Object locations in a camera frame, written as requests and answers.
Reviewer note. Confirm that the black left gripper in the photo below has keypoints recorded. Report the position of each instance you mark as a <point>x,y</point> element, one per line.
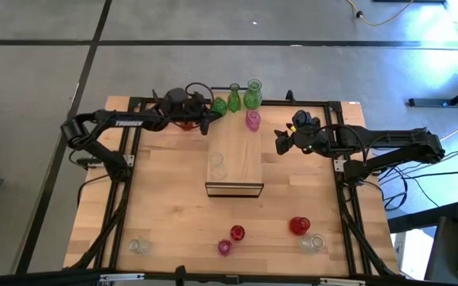
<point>177,107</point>

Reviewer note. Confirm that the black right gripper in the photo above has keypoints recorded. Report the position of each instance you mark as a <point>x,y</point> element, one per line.
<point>312,139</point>

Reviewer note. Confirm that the green round glass vase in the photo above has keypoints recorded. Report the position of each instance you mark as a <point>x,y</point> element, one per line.
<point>219,106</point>

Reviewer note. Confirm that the red ribbed bottle vase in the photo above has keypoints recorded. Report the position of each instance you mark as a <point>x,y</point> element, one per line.
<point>188,126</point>

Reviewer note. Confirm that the green conical glass vase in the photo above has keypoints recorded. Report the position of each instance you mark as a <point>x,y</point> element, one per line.
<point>234,102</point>

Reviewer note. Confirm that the pink ribbed flat-shouldered vase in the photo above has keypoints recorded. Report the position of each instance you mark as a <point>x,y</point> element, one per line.
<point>253,120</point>

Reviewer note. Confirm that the green ribbed jug vase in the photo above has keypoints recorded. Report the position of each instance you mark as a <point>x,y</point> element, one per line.
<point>252,98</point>

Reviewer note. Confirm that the red flared-rim glass vase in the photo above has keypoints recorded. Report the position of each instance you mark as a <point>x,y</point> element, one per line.
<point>299,225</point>

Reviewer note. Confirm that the red tall ribbed vase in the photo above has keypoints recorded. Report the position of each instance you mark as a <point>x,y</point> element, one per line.
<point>237,233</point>

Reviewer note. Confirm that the clear wide glass vase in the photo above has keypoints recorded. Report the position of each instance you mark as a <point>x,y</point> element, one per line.
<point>312,243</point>

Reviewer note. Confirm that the pink wavy glass vase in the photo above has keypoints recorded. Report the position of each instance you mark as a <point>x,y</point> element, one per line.
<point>225,247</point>

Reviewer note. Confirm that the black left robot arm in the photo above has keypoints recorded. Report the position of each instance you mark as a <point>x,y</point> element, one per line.
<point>78,131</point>

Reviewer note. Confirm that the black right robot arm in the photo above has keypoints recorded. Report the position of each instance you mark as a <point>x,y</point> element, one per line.
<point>392,139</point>

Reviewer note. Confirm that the wooden rectangular box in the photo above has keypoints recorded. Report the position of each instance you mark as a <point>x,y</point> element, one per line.
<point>235,151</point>

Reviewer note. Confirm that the clear narrow-neck glass vase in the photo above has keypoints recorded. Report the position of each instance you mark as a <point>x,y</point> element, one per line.
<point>216,165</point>

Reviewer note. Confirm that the clear small glass vase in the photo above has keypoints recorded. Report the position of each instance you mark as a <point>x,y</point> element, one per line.
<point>138,245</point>

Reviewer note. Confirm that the black desk leg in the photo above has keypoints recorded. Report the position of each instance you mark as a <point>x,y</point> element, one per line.
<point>424,216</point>
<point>443,101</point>

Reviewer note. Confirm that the black aluminium table frame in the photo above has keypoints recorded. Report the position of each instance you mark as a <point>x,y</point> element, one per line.
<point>276,102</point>

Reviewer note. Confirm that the silver metal bracket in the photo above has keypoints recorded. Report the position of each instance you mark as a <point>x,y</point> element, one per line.
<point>342,281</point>
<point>121,277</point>

